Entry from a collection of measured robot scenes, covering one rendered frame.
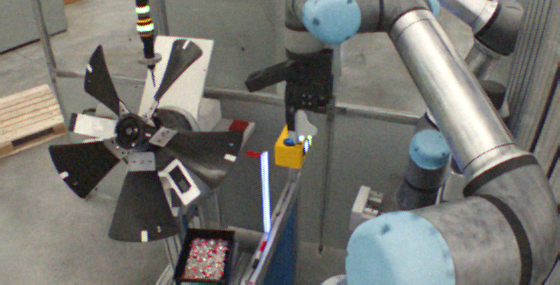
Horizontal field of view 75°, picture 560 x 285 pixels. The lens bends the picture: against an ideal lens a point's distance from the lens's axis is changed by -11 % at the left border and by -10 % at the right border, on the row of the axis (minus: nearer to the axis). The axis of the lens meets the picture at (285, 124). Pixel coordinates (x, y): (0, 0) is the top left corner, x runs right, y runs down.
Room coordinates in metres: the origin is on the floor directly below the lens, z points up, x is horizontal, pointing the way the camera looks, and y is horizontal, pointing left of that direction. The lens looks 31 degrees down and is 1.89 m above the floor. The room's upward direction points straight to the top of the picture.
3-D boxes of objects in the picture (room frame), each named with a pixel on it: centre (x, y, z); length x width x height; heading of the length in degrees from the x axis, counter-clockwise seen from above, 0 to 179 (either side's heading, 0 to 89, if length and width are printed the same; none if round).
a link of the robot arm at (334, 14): (0.61, -0.08, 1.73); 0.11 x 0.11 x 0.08; 14
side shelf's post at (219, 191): (1.64, 0.36, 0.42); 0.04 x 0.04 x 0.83; 74
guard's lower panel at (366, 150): (1.77, 0.19, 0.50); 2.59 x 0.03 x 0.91; 74
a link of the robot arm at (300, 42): (0.70, -0.04, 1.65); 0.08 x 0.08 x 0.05
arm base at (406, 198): (0.94, -0.42, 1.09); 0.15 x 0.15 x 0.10
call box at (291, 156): (1.27, -0.03, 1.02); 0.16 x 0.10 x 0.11; 164
